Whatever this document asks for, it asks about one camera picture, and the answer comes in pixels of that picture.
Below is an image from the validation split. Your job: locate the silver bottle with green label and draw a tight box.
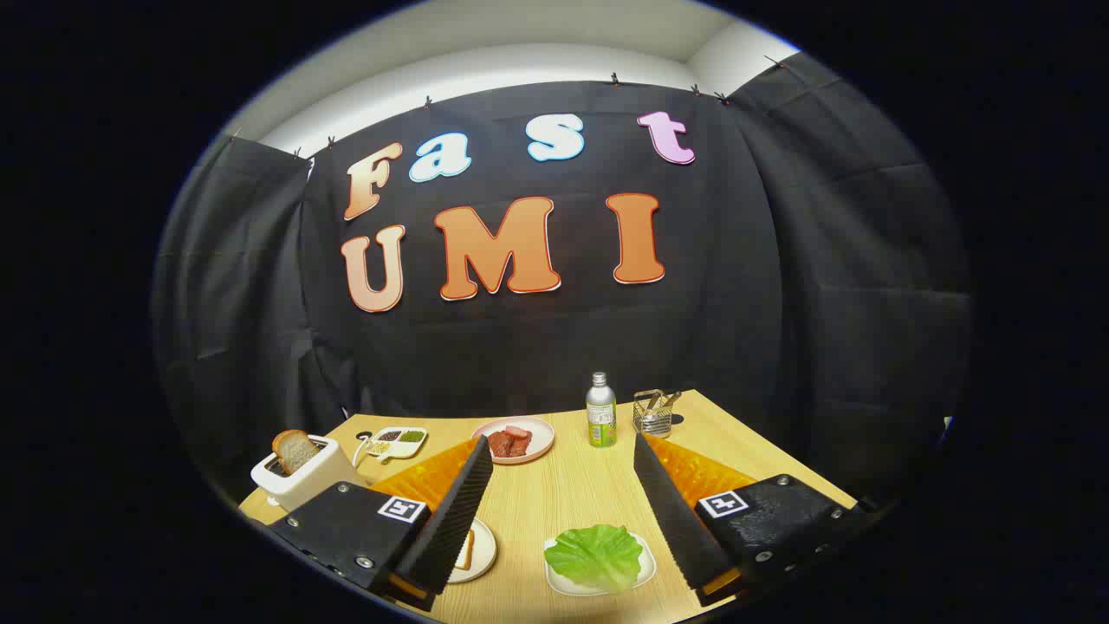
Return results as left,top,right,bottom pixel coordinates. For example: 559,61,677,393
586,372,618,448

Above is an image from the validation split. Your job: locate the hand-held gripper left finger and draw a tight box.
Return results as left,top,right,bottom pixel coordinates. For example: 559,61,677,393
267,435,495,613

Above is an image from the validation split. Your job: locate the toasted bread slice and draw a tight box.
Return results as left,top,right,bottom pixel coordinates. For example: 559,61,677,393
271,429,320,476

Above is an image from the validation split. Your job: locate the white divided dish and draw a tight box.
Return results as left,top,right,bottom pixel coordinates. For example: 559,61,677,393
364,426,429,460

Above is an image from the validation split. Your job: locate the black backdrop cloth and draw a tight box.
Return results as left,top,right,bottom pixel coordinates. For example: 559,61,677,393
152,52,973,512

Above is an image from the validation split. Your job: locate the metal wire basket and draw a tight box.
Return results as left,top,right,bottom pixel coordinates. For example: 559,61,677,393
632,389,683,437

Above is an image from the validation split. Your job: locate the green lettuce leaf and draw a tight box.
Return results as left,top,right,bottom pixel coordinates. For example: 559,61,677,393
544,523,644,595

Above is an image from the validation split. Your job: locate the pink plate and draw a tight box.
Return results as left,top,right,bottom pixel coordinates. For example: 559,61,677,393
471,417,555,465

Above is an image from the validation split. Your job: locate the white toaster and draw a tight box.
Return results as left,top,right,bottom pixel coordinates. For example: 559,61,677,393
250,433,369,512

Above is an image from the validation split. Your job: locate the square white plate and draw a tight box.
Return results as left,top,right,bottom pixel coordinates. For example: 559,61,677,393
543,530,658,598

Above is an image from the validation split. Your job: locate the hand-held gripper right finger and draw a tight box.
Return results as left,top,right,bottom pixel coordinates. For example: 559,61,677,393
633,432,872,608

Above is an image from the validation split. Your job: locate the round white plate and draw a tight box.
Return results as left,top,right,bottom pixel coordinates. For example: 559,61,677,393
446,517,498,584

